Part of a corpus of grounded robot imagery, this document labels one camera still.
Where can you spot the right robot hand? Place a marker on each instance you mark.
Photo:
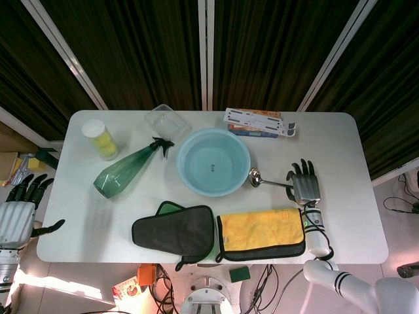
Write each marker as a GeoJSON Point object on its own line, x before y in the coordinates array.
{"type": "Point", "coordinates": [306, 188]}

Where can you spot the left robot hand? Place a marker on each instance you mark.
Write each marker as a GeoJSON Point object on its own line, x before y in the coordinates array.
{"type": "Point", "coordinates": [19, 209]}

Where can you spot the green cloth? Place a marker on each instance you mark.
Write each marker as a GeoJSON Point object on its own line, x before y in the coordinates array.
{"type": "Point", "coordinates": [165, 207]}

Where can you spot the clear plastic container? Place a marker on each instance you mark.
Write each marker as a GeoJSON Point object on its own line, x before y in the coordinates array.
{"type": "Point", "coordinates": [167, 123]}

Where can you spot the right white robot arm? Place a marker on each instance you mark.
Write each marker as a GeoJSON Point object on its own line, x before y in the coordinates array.
{"type": "Point", "coordinates": [340, 271]}

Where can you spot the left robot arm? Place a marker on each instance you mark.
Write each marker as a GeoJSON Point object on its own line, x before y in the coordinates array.
{"type": "Point", "coordinates": [6, 271]}

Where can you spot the yellow grey towel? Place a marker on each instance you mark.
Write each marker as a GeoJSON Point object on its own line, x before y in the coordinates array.
{"type": "Point", "coordinates": [260, 233]}

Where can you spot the printed snack packet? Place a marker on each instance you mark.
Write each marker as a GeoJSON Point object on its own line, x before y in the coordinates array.
{"type": "Point", "coordinates": [126, 287]}

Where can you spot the cardboard box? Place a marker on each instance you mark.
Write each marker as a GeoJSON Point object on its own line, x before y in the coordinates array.
{"type": "Point", "coordinates": [8, 165]}

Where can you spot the steel ladle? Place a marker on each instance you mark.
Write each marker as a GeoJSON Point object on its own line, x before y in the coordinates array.
{"type": "Point", "coordinates": [262, 179]}

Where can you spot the green spray bottle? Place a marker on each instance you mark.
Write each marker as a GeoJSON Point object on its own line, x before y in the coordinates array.
{"type": "Point", "coordinates": [131, 170]}

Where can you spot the dark metal foot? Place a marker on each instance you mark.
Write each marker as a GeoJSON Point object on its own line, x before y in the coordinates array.
{"type": "Point", "coordinates": [408, 271]}

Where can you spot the light blue plastic basin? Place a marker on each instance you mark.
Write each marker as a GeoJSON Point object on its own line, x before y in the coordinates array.
{"type": "Point", "coordinates": [214, 162]}

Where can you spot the orange blue box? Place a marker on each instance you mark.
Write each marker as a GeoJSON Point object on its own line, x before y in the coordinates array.
{"type": "Point", "coordinates": [252, 129]}

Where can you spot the dark grey cloth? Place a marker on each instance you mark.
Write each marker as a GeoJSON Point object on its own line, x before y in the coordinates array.
{"type": "Point", "coordinates": [176, 230]}

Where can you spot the yellow green sponge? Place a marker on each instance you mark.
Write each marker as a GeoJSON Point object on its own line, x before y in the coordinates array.
{"type": "Point", "coordinates": [34, 162]}

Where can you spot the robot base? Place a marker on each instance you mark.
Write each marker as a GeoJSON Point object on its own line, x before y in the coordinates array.
{"type": "Point", "coordinates": [209, 296]}

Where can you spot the clear tennis ball tube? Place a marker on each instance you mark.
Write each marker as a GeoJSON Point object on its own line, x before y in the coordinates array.
{"type": "Point", "coordinates": [101, 139]}

